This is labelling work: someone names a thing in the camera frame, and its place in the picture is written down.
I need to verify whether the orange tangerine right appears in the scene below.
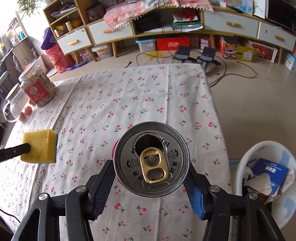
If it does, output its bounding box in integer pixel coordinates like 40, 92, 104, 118
24, 106, 33, 116

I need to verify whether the white snack wrapper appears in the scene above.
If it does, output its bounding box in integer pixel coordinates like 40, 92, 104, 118
245, 165, 295, 204

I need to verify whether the long tv cabinet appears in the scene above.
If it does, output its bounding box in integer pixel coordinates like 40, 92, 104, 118
44, 1, 295, 54

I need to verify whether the grey handheld device left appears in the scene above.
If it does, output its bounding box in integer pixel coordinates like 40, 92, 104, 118
172, 46, 191, 63

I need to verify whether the seed jar red label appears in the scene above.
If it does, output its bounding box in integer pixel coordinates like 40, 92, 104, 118
18, 62, 57, 108

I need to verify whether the pink cloth on cabinet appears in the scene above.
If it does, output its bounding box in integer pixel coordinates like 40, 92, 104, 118
103, 0, 214, 31

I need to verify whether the cherry print tablecloth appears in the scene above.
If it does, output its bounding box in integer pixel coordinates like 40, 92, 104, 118
0, 63, 233, 241

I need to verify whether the black floor cable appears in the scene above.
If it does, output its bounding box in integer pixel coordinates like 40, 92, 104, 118
135, 49, 258, 88

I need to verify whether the white trash bin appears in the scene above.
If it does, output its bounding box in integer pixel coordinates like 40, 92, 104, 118
234, 141, 295, 228

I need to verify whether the yellow green sponge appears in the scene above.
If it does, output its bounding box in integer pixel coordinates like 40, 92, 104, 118
20, 129, 58, 164

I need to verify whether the lion dance cardboard box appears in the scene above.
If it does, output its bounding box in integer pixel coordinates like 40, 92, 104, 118
219, 36, 255, 62

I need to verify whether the blue carton in bin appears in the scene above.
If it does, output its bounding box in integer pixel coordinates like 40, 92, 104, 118
246, 158, 289, 196

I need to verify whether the red gift box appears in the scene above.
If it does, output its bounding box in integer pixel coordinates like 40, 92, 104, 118
156, 38, 190, 51

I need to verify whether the crushed red soda can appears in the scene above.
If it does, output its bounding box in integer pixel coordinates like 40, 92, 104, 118
112, 121, 190, 198

